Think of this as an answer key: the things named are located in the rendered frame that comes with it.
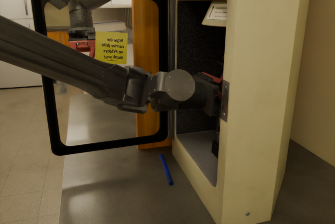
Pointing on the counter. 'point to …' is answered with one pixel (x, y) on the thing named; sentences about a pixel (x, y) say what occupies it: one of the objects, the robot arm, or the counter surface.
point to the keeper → (225, 100)
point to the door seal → (49, 77)
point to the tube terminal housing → (251, 88)
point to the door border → (52, 78)
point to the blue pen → (166, 169)
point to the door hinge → (171, 53)
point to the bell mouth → (217, 13)
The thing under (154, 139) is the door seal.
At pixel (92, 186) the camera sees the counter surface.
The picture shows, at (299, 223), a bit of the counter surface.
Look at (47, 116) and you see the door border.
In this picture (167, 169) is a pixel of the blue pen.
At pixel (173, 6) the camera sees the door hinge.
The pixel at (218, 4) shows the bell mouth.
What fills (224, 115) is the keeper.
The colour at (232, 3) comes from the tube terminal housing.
